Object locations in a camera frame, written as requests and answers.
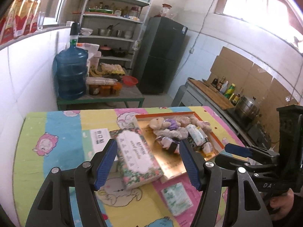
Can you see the low green table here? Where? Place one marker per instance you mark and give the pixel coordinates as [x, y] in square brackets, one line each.
[99, 99]

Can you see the window with brown frame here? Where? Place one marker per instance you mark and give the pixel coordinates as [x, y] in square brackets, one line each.
[258, 2]

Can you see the small wrapped tissue packet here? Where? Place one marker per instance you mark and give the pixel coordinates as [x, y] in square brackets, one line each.
[207, 147]
[196, 136]

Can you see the green bottle with yellow cap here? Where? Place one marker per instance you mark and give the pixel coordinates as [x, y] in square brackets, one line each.
[230, 90]

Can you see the green floral tissue packet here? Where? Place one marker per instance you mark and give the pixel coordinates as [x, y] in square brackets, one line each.
[177, 197]

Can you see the red cooking pot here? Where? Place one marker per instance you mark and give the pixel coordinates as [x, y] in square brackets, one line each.
[105, 49]

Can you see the blue water jug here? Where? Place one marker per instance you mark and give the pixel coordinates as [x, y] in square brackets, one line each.
[71, 73]

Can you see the white plastic bottle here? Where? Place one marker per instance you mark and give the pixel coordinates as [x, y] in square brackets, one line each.
[224, 87]

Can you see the dark fridge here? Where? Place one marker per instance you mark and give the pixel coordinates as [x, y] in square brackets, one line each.
[163, 56]

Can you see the egg tray in plastic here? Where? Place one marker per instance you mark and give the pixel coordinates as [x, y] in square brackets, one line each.
[112, 68]

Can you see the floral print box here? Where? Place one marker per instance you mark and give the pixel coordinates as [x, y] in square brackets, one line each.
[135, 156]

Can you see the cardboard sheets on wall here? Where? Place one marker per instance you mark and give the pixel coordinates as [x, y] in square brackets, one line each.
[248, 75]

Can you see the person's right hand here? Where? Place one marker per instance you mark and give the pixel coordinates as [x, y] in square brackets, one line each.
[279, 204]

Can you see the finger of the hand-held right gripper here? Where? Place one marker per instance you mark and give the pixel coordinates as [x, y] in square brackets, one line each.
[234, 149]
[227, 162]

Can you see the metal shelf rack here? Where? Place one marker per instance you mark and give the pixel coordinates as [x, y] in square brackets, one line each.
[113, 21]

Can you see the pack of dry noodles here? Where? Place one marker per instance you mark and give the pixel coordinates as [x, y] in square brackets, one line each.
[100, 81]

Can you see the orange sauce jar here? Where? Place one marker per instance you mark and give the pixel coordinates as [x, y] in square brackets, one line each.
[105, 90]
[117, 88]
[93, 90]

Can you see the grey cabinet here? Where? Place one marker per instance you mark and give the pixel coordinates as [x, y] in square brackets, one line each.
[187, 97]

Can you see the white and purple plush toy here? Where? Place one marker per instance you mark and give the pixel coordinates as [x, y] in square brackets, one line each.
[169, 144]

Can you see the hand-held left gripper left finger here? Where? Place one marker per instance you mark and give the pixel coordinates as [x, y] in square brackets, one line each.
[106, 163]

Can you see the orange box with gold inside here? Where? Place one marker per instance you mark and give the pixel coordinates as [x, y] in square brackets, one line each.
[170, 160]

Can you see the dark bottle with yellow label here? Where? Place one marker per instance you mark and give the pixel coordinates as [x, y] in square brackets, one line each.
[235, 98]

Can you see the bunch of bananas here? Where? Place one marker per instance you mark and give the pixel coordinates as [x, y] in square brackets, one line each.
[94, 72]

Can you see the cartoon printed table mat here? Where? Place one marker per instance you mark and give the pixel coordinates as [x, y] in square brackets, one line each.
[59, 127]

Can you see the stack of white bowls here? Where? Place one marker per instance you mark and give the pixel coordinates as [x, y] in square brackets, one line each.
[127, 34]

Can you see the pale green tissue box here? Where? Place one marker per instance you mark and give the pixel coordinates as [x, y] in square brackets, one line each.
[99, 139]

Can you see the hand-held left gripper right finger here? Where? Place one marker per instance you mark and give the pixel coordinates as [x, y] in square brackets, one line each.
[189, 165]

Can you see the wooden cutting board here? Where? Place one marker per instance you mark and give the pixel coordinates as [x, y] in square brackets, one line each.
[210, 91]

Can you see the white plastic bag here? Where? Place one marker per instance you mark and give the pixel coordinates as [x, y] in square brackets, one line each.
[91, 49]

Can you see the dark sauce bottle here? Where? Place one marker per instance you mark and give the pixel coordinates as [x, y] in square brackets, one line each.
[215, 81]
[222, 82]

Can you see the black frying pan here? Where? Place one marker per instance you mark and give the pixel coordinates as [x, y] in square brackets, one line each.
[119, 52]

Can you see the white bowl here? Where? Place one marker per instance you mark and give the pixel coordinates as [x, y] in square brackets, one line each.
[86, 31]

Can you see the green tray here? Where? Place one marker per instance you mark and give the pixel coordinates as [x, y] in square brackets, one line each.
[100, 10]

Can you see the black stove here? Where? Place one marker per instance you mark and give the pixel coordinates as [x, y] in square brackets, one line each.
[246, 123]

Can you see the black water pump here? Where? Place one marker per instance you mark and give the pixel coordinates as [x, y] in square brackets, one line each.
[75, 29]

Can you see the red plastic bowl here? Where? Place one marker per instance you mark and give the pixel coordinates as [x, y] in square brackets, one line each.
[129, 80]

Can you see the cooking oil bottle red label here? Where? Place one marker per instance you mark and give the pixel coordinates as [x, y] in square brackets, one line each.
[35, 14]
[17, 21]
[4, 28]
[27, 16]

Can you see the metal steamer pot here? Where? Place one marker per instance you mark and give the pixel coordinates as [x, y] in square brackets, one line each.
[247, 106]

